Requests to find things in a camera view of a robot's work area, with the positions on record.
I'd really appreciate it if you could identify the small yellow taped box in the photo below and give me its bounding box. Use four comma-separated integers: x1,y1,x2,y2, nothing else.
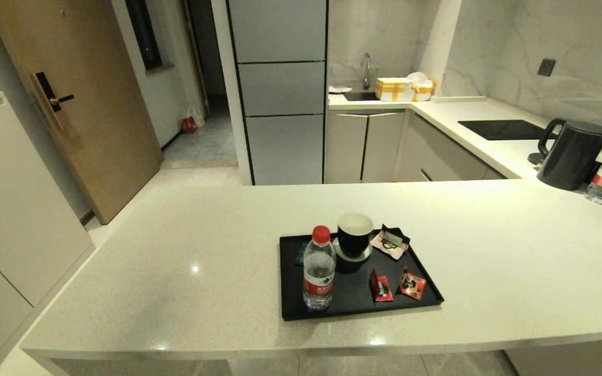
414,79,438,101

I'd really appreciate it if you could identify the white box with yellow tape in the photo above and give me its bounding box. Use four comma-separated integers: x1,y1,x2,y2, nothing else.
376,77,415,101

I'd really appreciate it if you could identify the black mug white inside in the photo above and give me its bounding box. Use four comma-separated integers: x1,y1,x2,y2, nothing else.
337,213,374,260

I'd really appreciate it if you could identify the black electric kettle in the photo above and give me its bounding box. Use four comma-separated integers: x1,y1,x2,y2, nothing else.
537,118,602,191

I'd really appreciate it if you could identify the black rectangular serving tray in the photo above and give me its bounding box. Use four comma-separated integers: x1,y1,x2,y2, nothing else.
279,228,445,322

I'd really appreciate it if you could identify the grey kitchen base cabinet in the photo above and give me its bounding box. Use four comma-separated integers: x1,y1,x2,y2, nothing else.
325,110,508,184

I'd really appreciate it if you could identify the tall grey refrigerator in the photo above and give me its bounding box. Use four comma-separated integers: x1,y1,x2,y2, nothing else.
226,0,329,186

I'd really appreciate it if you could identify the black door lock with handle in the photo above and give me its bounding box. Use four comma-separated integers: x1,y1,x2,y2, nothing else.
30,72,74,131

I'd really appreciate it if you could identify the pink tea sachet black logo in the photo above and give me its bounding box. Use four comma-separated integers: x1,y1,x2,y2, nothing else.
372,225,411,261

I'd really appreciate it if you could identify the chrome sink faucet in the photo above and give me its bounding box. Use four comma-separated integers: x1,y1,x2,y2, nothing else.
360,52,373,90

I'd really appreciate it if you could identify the brown wooden door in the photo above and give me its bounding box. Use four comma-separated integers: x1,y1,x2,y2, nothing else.
0,0,164,225

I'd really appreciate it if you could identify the round white coaster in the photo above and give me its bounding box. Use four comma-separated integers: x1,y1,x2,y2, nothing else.
332,238,373,263

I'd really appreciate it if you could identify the red sachet dark end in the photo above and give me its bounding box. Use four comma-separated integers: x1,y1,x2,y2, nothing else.
398,265,427,301

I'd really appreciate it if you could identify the black induction cooktop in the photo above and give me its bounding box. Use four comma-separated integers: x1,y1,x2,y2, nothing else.
458,120,559,140

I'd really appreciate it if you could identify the red sachet with black circle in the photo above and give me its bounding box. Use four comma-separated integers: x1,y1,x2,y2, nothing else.
369,269,395,303

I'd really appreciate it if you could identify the white storage cabinet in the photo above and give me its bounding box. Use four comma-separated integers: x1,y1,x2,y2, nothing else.
0,92,96,376

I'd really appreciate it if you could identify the dark window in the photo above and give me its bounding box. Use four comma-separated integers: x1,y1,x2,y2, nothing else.
125,0,165,72

